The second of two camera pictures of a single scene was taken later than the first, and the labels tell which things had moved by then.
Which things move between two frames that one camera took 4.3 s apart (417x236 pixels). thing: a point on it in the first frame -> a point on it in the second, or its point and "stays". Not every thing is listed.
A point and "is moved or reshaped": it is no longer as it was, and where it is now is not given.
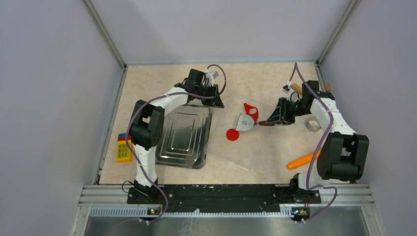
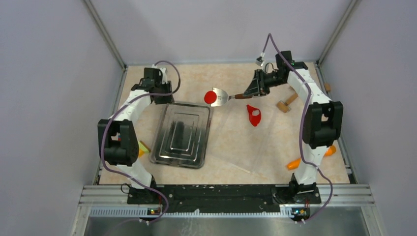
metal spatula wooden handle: (246, 122) -> (223, 97)
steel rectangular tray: (186, 134) stays
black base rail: (222, 198) stays
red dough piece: (247, 108) stays
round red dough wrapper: (232, 134) is moved or reshaped
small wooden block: (327, 86) stays
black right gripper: (281, 115) -> (257, 87)
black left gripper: (216, 101) -> (166, 99)
